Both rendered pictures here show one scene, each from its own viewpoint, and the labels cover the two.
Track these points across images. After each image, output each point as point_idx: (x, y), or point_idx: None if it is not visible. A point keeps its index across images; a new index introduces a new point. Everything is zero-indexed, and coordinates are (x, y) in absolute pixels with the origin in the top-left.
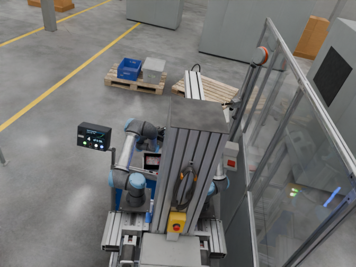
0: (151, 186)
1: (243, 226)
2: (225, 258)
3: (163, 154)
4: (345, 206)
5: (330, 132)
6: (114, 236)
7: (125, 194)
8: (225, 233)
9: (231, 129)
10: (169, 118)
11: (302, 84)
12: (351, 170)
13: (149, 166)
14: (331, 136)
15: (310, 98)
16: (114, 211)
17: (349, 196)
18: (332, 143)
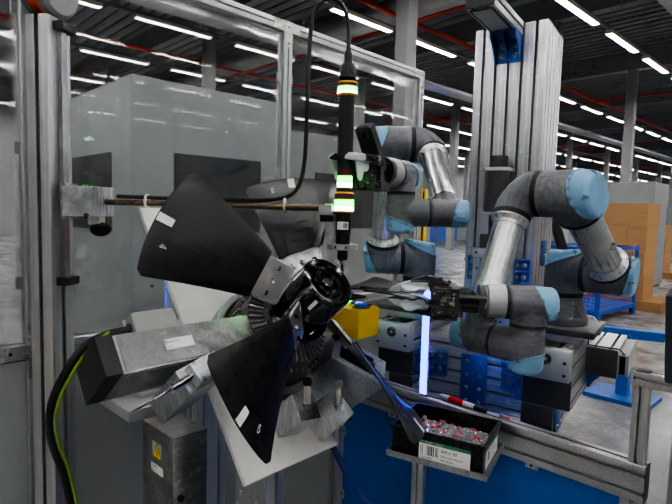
0: (467, 477)
1: (329, 337)
2: (328, 460)
3: (555, 95)
4: (423, 94)
5: (380, 56)
6: (609, 336)
7: (588, 327)
8: (284, 476)
9: (67, 341)
10: (556, 42)
11: (294, 26)
12: (412, 68)
13: (476, 423)
14: (383, 59)
15: (327, 38)
16: (613, 349)
17: (421, 85)
18: (388, 64)
